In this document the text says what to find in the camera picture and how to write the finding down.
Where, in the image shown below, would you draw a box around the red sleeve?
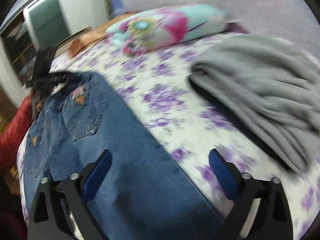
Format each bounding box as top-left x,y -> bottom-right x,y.
0,97 -> 33,176

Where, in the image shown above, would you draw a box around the person left hand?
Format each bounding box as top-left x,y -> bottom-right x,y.
31,88 -> 53,121

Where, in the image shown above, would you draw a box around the blue denim jeans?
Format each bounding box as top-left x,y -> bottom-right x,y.
21,72 -> 222,239

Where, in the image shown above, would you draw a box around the purple floral bed sheet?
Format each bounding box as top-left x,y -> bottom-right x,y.
16,31 -> 320,240

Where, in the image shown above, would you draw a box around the brown orange pillow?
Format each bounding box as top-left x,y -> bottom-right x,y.
68,12 -> 136,58

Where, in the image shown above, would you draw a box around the grey folded garment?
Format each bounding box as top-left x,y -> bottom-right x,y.
189,34 -> 319,174

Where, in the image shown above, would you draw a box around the floral folded blanket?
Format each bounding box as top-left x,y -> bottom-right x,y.
105,4 -> 228,55

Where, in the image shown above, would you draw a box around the black folded garment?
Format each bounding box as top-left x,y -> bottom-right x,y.
188,77 -> 293,172

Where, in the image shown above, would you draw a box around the window with frame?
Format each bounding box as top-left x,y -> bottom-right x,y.
1,0 -> 70,84

